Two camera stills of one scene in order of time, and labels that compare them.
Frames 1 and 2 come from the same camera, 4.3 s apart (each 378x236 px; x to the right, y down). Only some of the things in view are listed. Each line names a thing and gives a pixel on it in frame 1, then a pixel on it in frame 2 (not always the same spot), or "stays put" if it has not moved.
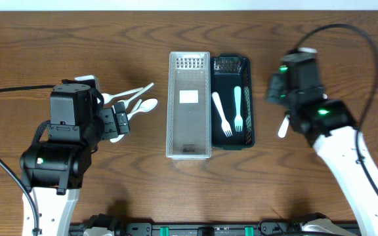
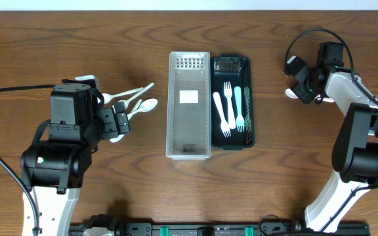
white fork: x=283 y=130 to x=228 y=92
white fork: x=238 y=120 stays put
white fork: x=224 y=124 stays put
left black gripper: x=115 y=121 stays put
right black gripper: x=275 y=89 to x=302 y=82
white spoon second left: x=136 y=95 stays put
